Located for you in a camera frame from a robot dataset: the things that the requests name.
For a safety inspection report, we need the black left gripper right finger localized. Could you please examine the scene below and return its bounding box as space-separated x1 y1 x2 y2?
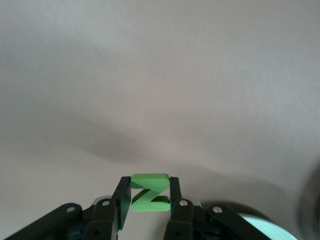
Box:
163 176 272 240

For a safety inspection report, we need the green letter N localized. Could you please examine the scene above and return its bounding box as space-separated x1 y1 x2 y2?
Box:
129 173 171 213

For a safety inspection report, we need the green plate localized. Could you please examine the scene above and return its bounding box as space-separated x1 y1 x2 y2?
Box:
236 212 297 240

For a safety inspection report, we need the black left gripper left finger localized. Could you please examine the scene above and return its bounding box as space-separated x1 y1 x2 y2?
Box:
4 176 133 240

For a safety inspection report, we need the brown table cover sheet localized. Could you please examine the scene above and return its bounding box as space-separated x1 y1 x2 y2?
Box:
0 0 320 240

